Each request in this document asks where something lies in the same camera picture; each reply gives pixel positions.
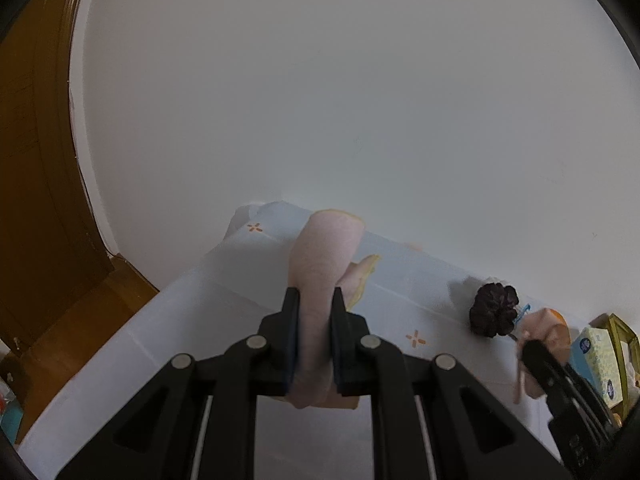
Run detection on orange wooden door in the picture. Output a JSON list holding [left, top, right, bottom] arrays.
[[0, 0, 121, 358]]

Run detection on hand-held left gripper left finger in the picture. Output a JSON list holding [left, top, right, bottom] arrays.
[[55, 287, 301, 480]]

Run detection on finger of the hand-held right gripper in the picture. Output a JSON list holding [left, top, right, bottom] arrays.
[[520, 339, 568, 411]]

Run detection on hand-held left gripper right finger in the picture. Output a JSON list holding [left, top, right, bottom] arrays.
[[331, 287, 571, 480]]

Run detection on white bed sheet, orange marks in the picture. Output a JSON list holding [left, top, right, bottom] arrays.
[[17, 200, 626, 480]]

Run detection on pink cloth with yellow trim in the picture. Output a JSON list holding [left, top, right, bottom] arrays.
[[289, 209, 383, 411]]

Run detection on olive green box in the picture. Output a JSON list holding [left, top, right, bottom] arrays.
[[590, 312, 640, 388]]

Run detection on blue and yellow tissue pack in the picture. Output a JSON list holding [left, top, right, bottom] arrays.
[[570, 327, 627, 407]]

